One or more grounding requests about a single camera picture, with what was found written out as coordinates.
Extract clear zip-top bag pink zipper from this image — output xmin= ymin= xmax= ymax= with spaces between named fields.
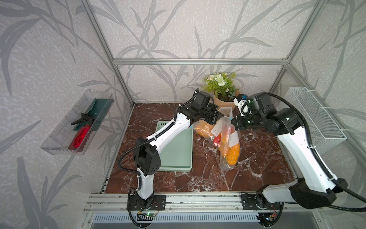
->
xmin=218 ymin=107 xmax=234 ymax=119

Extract red mango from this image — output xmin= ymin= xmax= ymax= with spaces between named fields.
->
xmin=213 ymin=134 xmax=221 ymax=145

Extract clear zip-top bag white print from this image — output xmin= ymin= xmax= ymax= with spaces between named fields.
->
xmin=218 ymin=117 xmax=240 ymax=172

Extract large orange mango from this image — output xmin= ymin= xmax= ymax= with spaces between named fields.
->
xmin=224 ymin=144 xmax=240 ymax=166

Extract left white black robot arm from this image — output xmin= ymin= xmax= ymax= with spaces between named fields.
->
xmin=117 ymin=104 xmax=224 ymax=201

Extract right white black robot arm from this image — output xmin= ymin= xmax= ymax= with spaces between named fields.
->
xmin=231 ymin=108 xmax=366 ymax=212

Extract potted artificial plant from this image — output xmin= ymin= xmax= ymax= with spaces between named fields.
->
xmin=203 ymin=72 xmax=240 ymax=109

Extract green perforated plastic basket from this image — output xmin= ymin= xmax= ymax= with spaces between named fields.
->
xmin=158 ymin=128 xmax=193 ymax=172

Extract dark green cloth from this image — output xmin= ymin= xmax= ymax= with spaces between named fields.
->
xmin=73 ymin=99 xmax=114 ymax=131

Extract black pruning shears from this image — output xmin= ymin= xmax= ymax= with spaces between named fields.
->
xmin=71 ymin=113 xmax=95 ymax=126

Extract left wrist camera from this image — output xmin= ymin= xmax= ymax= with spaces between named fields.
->
xmin=192 ymin=89 xmax=212 ymax=110

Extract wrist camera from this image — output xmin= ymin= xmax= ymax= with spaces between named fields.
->
xmin=192 ymin=89 xmax=212 ymax=110
xmin=234 ymin=92 xmax=276 ymax=117

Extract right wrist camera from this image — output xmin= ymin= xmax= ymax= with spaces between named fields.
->
xmin=234 ymin=92 xmax=276 ymax=117

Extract white wire mesh basket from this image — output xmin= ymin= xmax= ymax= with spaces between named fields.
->
xmin=284 ymin=86 xmax=347 ymax=154

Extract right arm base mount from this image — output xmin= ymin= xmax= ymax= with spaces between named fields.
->
xmin=240 ymin=192 xmax=281 ymax=210

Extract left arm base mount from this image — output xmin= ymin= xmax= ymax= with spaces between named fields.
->
xmin=127 ymin=194 xmax=166 ymax=211

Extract red handled brush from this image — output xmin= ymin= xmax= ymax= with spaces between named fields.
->
xmin=68 ymin=124 xmax=91 ymax=152

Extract clear plastic wall tray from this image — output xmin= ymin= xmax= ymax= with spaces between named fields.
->
xmin=41 ymin=89 xmax=114 ymax=156

